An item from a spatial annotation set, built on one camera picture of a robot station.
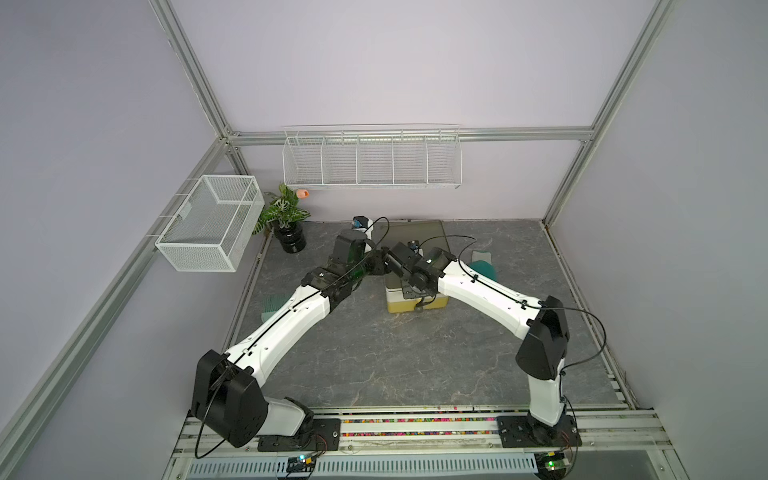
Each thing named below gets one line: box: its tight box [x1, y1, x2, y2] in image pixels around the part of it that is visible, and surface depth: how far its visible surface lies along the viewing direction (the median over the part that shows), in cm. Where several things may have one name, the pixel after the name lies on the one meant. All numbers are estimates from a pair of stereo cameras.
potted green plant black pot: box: [252, 184, 311, 253], surface depth 96 cm
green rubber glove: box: [469, 250, 498, 281], surface depth 111 cm
